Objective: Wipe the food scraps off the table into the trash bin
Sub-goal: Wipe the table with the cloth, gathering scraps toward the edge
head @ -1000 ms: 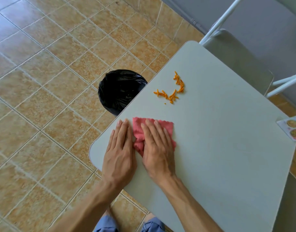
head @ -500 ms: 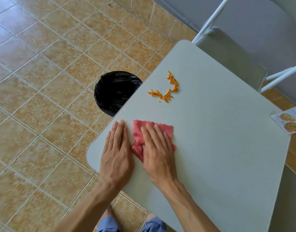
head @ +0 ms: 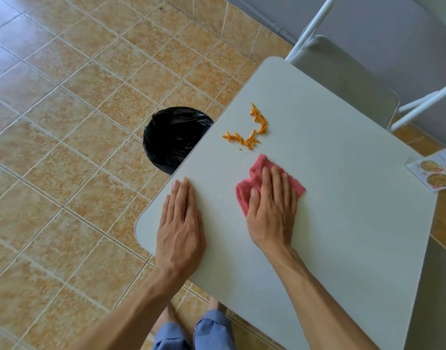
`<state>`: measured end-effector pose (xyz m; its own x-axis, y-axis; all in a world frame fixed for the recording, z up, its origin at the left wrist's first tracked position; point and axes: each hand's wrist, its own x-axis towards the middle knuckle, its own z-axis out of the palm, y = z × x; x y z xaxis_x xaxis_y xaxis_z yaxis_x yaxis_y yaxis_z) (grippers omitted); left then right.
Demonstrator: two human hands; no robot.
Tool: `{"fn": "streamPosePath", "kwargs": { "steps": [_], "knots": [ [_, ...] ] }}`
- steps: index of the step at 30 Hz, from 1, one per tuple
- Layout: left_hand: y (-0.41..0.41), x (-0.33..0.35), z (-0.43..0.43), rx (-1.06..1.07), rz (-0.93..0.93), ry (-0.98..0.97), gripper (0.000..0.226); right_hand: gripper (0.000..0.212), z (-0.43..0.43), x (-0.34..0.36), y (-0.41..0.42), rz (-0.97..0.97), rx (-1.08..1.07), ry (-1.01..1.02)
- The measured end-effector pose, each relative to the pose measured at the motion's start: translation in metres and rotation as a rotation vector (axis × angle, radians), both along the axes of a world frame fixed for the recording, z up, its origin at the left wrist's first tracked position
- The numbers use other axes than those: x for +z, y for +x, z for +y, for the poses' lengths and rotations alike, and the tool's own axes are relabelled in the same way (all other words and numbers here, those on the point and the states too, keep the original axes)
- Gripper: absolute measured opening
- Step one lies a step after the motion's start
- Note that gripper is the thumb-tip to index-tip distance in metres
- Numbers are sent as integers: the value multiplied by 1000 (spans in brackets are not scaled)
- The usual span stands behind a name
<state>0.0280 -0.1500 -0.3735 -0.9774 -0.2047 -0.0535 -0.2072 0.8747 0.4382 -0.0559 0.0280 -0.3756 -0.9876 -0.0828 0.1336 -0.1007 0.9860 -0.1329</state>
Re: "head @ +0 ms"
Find black bag lined trash bin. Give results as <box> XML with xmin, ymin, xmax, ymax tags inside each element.
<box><xmin>142</xmin><ymin>107</ymin><xmax>214</xmax><ymax>175</ymax></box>

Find pink cleaning cloth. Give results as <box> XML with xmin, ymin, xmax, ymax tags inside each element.
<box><xmin>235</xmin><ymin>154</ymin><xmax>306</xmax><ymax>218</ymax></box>

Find printed food menu card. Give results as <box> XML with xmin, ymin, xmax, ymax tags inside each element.
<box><xmin>405</xmin><ymin>144</ymin><xmax>446</xmax><ymax>193</ymax></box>

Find white folding chair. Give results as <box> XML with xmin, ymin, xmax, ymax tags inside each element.
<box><xmin>285</xmin><ymin>0</ymin><xmax>446</xmax><ymax>133</ymax></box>

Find person's left forearm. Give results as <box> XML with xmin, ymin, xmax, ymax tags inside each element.
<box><xmin>68</xmin><ymin>265</ymin><xmax>195</xmax><ymax>350</ymax></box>

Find person's right forearm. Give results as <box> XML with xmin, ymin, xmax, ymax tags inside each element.
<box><xmin>261</xmin><ymin>248</ymin><xmax>382</xmax><ymax>350</ymax></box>

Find person's right hand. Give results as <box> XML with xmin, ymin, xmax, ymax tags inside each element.
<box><xmin>246</xmin><ymin>165</ymin><xmax>299</xmax><ymax>256</ymax></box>

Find person's foot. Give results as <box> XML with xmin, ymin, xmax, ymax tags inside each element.
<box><xmin>207</xmin><ymin>297</ymin><xmax>228</xmax><ymax>315</ymax></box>
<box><xmin>150</xmin><ymin>302</ymin><xmax>180</xmax><ymax>336</ymax></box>

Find person's left foot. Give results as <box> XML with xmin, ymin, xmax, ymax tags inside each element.
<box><xmin>150</xmin><ymin>302</ymin><xmax>180</xmax><ymax>336</ymax></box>

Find person's right foot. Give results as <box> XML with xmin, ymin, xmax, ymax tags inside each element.
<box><xmin>207</xmin><ymin>297</ymin><xmax>228</xmax><ymax>315</ymax></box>

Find pile of orange food shreds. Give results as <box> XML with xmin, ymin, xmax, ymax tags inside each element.
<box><xmin>222</xmin><ymin>103</ymin><xmax>268</xmax><ymax>151</ymax></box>

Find person's left hand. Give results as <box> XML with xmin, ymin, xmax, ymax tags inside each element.
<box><xmin>155</xmin><ymin>176</ymin><xmax>208</xmax><ymax>278</ymax></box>

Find blue trousers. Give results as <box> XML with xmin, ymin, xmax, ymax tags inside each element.
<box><xmin>152</xmin><ymin>310</ymin><xmax>237</xmax><ymax>350</ymax></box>

